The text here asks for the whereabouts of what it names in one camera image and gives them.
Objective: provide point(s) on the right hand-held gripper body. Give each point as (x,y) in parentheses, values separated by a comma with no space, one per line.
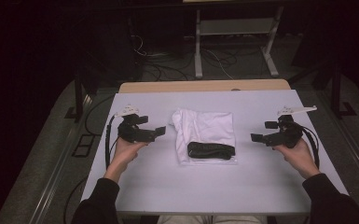
(289,135)

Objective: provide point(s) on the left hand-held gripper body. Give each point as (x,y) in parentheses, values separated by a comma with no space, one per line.
(133,132)

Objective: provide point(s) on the white shorts with black waistband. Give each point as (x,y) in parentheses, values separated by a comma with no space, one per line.
(205,127)

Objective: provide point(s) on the person's right hand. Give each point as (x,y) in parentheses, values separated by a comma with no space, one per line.
(298,155)

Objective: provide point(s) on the person's left hand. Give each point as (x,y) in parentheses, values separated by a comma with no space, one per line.
(126,154)

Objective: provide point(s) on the wooden table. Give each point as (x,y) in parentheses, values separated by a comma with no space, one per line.
(199,85)

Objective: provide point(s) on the black metal stand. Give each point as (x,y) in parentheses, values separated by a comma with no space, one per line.
(78,96)
(335,90)

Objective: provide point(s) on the white metal stand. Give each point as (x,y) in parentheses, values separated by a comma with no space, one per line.
(198,46)

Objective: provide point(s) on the person's legs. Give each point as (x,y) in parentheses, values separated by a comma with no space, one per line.
(186,220)

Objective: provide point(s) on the metal floor rail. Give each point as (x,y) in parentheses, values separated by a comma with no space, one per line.
(357,161)
(56,177)

